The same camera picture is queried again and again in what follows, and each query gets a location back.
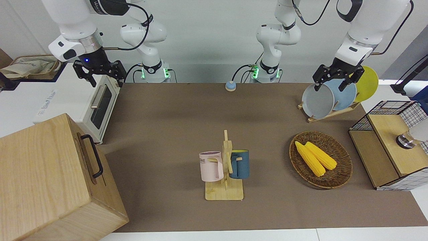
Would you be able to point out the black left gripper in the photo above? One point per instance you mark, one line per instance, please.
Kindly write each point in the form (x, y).
(342, 68)

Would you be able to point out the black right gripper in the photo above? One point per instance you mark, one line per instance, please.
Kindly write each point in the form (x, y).
(95, 62)

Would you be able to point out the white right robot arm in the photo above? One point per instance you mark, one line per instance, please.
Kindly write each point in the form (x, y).
(73, 20)

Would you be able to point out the light blue plate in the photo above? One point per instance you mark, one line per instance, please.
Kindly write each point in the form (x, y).
(344, 98)

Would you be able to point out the yellow plate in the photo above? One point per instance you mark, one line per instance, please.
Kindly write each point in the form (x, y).
(367, 85)

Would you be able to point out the white toaster oven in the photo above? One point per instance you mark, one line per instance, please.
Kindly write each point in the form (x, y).
(100, 103)

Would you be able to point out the grey plate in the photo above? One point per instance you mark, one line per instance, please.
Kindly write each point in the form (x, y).
(317, 102)

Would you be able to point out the wooden plate rack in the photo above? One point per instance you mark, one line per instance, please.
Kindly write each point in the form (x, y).
(314, 118)

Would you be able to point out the black stand with pole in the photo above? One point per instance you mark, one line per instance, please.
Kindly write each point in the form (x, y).
(398, 88)

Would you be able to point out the beige cloth bag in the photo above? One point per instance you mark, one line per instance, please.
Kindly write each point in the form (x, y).
(30, 65)

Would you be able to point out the brown table mat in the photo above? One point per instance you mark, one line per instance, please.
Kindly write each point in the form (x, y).
(167, 117)

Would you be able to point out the yellow corn cob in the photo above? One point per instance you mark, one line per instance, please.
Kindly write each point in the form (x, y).
(322, 156)
(311, 160)

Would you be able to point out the blue plastic box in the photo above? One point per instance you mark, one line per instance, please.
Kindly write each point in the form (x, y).
(423, 98)

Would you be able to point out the glass cup with dark base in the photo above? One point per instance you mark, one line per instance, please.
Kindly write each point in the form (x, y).
(406, 141)

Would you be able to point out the brown wicker basket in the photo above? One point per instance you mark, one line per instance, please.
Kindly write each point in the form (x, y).
(337, 177)

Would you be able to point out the light wooden cabinet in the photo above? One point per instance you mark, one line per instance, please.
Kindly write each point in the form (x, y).
(40, 167)

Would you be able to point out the dark blue mug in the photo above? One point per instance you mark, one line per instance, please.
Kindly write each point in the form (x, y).
(242, 165)

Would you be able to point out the pink mug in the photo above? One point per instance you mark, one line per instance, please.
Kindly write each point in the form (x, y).
(209, 169)

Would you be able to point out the wooden mug tree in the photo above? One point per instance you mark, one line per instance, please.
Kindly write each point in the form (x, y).
(224, 192)

